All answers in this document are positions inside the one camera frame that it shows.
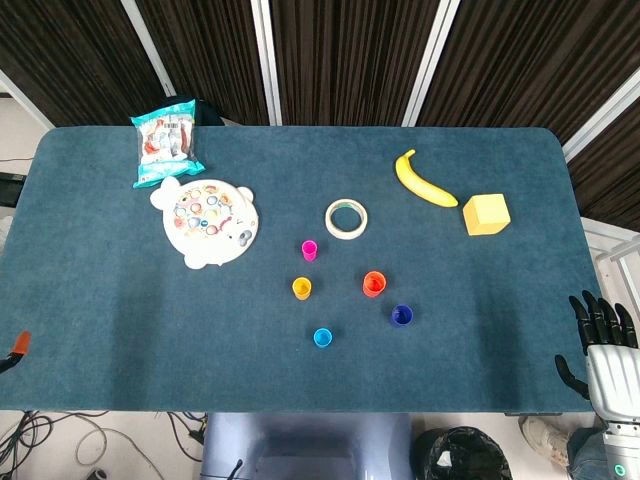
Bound dark blue plastic cup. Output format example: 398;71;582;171
390;303;414;329

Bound blue carpet table cover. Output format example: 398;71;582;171
0;125;626;414

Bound teal snack bag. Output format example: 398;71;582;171
129;98;207;190

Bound yellow banana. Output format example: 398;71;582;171
395;148;459;209

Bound black box beside table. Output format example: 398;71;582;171
0;172;26;206

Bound black clamp orange tips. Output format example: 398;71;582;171
0;329;32;374

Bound black trash bin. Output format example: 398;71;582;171
412;426;512;480

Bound yellow foam cube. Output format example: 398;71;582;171
462;193;512;237

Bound person leg in jeans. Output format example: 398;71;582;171
567;424;609;480

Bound masking tape roll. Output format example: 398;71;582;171
324;198;369;240

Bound white fish toy board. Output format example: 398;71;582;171
149;175;261;270

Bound dark ribbed partition panel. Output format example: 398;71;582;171
122;0;281;126
0;0;174;127
252;0;459;127
562;82;640;219
402;0;640;146

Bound grey floor cable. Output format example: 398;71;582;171
74;412;166;480

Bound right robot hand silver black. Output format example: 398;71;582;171
554;289;640;426

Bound white sneaker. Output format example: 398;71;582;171
519;415;571;469

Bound orange plastic cup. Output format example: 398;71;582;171
362;270;387;299

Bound white metal rack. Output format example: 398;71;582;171
582;217;640;296

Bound black object behind table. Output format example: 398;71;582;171
172;94;224;127

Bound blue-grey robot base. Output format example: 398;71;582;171
201;412;415;480

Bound black floor cable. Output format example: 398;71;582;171
0;410;109;480
167;412;207;459

